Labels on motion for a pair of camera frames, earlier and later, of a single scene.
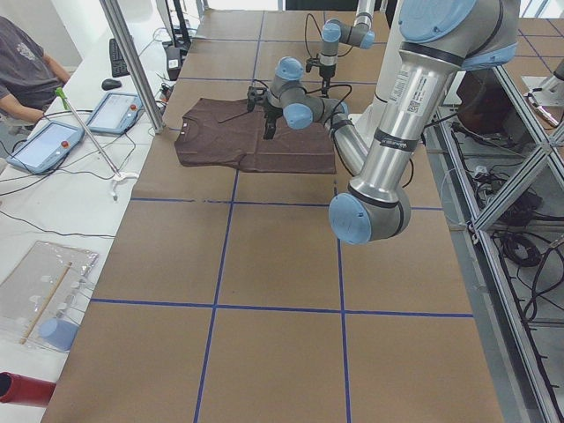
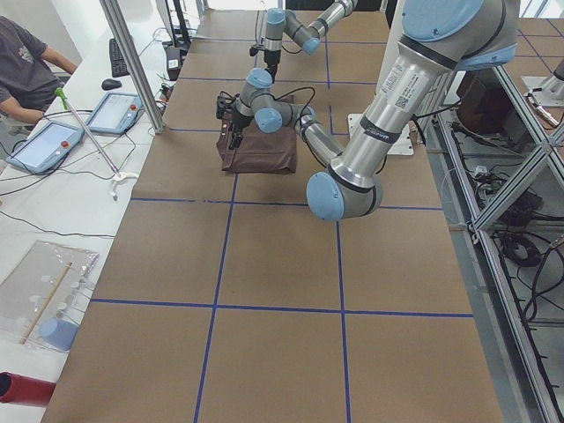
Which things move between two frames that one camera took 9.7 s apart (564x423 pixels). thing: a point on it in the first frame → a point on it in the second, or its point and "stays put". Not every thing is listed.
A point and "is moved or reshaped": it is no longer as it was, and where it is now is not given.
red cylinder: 24,389 stays put
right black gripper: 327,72 → 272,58
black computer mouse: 110,84 stays put
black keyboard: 118,63 stays put
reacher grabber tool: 63,103 stays put
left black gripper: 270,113 → 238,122
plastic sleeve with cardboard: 39,297 stays put
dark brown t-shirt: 223,132 is moved or reshaped
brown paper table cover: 224,297 stays put
